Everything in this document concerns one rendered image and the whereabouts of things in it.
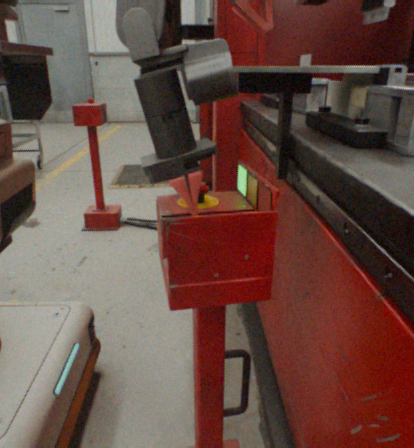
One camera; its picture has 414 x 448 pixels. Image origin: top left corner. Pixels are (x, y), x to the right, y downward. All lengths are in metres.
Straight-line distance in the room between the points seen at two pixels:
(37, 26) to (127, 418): 7.72
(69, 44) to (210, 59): 7.77
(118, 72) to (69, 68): 0.92
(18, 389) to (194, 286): 0.64
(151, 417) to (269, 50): 1.40
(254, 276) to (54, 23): 7.93
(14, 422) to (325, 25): 1.65
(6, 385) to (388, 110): 1.03
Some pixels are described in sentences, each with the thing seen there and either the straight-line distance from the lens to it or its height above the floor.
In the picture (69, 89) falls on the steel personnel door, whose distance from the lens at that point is 8.27.
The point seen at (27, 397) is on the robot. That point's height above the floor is 0.28.
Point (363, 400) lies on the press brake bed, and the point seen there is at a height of 0.63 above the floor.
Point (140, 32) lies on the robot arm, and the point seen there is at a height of 1.04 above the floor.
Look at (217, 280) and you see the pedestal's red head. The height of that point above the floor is 0.71.
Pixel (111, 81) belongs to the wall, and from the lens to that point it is 8.09.
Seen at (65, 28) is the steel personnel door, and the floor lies 1.70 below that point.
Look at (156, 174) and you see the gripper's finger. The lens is 0.51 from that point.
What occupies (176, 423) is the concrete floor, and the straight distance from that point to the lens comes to 1.30.
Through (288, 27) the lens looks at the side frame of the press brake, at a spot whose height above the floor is 1.15.
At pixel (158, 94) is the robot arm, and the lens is 0.50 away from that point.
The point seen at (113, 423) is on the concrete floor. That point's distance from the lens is 1.33.
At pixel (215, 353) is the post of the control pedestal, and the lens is 0.75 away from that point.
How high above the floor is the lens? 1.00
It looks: 23 degrees down
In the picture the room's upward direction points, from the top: straight up
